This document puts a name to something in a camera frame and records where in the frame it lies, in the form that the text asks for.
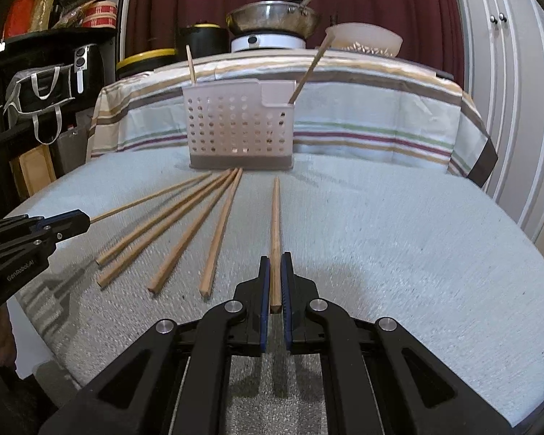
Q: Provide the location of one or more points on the striped tablecloth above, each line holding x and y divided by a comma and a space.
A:
367, 118

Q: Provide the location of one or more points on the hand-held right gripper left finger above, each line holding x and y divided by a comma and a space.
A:
266, 281

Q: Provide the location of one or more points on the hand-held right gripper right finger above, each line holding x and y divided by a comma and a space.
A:
286, 281

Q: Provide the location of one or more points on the dark snack bags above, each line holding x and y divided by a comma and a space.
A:
70, 7

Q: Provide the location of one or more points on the black shelving rack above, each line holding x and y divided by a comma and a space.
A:
50, 36

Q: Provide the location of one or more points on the gold package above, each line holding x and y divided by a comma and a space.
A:
43, 9

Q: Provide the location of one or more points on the red striped round box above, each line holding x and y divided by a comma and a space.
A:
99, 14

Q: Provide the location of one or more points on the white colander bowl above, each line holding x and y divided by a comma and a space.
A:
367, 38

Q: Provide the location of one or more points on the long bamboo chopstick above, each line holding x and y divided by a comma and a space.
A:
275, 226
310, 70
149, 197
190, 68

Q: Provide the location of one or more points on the yellow and black griddle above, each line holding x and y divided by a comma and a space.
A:
140, 61

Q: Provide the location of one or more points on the dark grey cutting board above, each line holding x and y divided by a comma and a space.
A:
445, 75

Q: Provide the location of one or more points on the grey storage bin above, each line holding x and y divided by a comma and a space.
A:
70, 152

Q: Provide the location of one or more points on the black and silver air fryer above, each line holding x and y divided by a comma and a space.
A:
88, 68

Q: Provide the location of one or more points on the bunch of wooden chopsticks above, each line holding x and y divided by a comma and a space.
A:
221, 233

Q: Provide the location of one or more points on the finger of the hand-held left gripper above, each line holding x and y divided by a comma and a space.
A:
68, 218
27, 243

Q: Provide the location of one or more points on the steel frying pan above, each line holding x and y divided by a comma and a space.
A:
272, 18

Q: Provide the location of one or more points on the orange package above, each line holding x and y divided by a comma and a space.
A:
20, 13

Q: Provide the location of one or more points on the white perforated plastic basket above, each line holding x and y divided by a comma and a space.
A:
226, 118

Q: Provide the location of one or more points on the white wardrobe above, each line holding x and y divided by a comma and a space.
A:
517, 99

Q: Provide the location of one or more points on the black cooking pot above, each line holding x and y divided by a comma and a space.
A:
204, 43

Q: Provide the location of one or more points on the yellow pot lid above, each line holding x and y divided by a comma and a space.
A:
207, 25

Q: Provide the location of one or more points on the white induction cooker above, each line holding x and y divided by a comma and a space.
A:
263, 41

